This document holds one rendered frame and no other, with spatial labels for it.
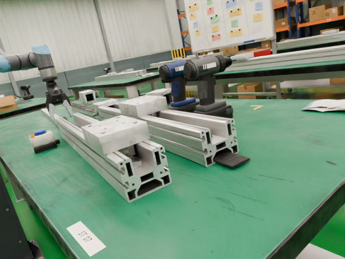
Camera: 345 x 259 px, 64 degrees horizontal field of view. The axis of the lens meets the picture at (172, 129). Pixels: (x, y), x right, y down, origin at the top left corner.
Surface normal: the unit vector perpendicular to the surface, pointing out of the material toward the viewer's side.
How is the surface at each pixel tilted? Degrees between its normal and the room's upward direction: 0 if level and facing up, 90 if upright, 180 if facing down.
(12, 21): 90
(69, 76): 90
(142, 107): 90
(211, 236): 0
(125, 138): 90
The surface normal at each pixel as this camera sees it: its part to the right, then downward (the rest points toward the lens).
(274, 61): -0.74, 0.32
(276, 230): -0.19, -0.95
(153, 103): 0.51, 0.14
